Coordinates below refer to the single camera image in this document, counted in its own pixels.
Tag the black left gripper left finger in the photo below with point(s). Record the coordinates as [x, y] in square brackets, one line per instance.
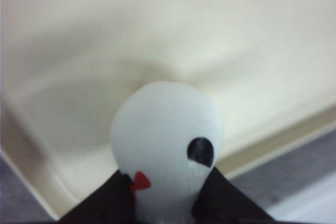
[112, 202]

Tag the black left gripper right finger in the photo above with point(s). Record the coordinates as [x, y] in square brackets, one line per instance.
[221, 202]

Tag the panda bun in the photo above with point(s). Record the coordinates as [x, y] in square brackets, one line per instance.
[166, 138]

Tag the beige rectangular tray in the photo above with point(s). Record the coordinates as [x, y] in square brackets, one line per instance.
[68, 64]

